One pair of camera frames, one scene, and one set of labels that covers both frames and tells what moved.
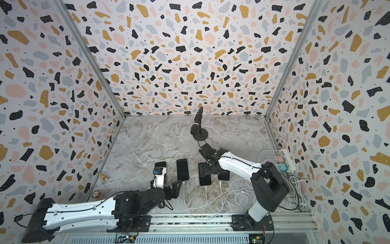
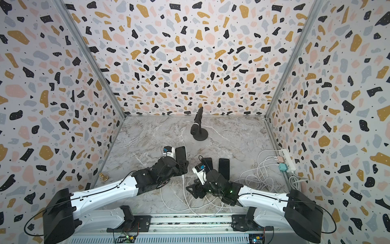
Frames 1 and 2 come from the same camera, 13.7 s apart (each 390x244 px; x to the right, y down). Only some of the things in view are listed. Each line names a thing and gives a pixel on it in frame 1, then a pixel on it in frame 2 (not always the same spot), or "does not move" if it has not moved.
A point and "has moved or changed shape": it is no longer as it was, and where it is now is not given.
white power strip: x=284 y=153 does not move
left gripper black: x=167 y=190 → x=181 y=167
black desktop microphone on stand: x=199 y=133 does not move
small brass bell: x=105 y=178 does not move
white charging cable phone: x=206 y=219 → x=186 y=199
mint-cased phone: x=182 y=170 has moved or changed shape
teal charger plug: x=283 y=166 does not move
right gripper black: x=215 y=173 → x=196 y=186
